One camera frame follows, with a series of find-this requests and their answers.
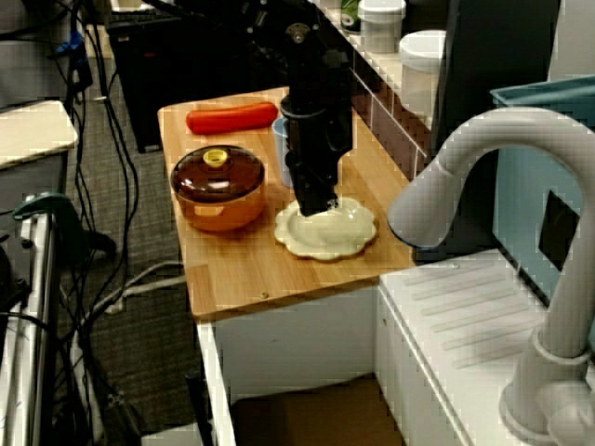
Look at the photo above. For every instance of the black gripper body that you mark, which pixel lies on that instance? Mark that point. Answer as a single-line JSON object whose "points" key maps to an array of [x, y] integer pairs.
{"points": [[311, 148]]}

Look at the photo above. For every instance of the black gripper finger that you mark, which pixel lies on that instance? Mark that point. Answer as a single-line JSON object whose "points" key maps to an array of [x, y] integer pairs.
{"points": [[311, 200], [332, 200]]}

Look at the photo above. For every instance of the light blue plastic cup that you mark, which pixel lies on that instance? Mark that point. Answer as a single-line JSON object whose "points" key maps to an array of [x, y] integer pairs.
{"points": [[280, 148]]}

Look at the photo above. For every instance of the orange toy pot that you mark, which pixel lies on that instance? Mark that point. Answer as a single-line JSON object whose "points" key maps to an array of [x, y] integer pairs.
{"points": [[223, 216]]}

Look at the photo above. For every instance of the brown glass lid yellow knob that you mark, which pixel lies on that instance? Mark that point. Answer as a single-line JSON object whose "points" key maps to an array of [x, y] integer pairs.
{"points": [[218, 179]]}

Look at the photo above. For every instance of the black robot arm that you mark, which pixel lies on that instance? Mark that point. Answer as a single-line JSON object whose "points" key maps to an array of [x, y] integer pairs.
{"points": [[302, 60]]}

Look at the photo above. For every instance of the cream scalloped plate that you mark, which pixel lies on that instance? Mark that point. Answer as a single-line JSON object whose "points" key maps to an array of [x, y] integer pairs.
{"points": [[325, 237]]}

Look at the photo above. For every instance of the red toy sausage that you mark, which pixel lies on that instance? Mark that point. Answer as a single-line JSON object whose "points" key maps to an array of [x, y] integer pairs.
{"points": [[232, 118]]}

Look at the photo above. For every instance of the large white lidded jar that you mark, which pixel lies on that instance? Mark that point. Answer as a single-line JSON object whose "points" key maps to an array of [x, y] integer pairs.
{"points": [[420, 69]]}

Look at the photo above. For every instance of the green can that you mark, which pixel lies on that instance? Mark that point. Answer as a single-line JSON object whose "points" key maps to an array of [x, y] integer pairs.
{"points": [[351, 16]]}

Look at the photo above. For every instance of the white toy kitchen cabinet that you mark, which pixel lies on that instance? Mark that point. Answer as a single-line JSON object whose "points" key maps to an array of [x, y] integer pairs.
{"points": [[297, 339]]}

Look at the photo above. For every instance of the small white lidded jar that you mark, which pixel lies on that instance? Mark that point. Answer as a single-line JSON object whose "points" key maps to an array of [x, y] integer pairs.
{"points": [[381, 25]]}

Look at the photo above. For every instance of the teal plastic bin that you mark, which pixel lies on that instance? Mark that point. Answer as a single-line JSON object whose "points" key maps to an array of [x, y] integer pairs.
{"points": [[520, 195]]}

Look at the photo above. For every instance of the grey toy faucet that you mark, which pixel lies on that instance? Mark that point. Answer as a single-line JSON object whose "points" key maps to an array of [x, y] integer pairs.
{"points": [[511, 135]]}

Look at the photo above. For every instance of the white side table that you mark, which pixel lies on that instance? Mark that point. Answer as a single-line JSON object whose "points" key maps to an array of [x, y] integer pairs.
{"points": [[32, 135]]}

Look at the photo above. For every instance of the dark grey shelf post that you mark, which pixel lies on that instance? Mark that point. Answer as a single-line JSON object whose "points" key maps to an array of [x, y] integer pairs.
{"points": [[493, 56]]}

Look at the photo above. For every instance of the aluminium profile frame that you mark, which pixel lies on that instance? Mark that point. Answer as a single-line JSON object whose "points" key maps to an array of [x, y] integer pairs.
{"points": [[39, 325]]}

